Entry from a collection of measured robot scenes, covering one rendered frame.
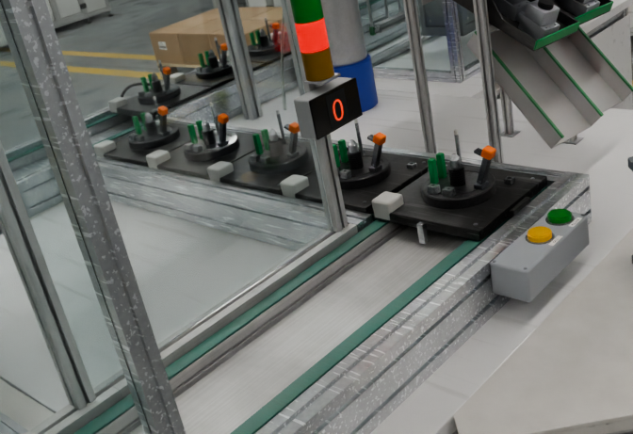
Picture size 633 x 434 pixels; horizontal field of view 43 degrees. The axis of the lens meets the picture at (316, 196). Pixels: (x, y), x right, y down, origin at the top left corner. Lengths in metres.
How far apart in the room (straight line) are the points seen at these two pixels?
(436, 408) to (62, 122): 0.72
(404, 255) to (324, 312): 0.21
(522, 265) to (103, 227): 0.76
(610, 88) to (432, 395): 0.91
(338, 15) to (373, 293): 1.17
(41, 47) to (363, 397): 0.67
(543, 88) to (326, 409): 0.92
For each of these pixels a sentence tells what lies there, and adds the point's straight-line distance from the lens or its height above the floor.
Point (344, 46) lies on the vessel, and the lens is 2.41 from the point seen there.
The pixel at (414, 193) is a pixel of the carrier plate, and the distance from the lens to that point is 1.60.
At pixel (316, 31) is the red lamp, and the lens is 1.37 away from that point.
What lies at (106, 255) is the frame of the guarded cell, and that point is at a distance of 0.78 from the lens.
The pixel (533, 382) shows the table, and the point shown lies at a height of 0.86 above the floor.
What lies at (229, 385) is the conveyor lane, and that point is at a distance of 1.27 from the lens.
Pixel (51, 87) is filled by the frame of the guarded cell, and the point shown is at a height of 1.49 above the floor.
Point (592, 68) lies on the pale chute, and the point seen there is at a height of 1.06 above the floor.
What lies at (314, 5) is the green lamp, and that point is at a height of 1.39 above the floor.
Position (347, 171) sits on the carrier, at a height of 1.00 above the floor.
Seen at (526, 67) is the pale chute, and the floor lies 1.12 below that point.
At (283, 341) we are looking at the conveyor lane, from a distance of 1.33.
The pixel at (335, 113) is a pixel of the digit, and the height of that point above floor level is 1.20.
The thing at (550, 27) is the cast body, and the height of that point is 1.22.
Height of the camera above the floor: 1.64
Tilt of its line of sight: 24 degrees down
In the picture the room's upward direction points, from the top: 12 degrees counter-clockwise
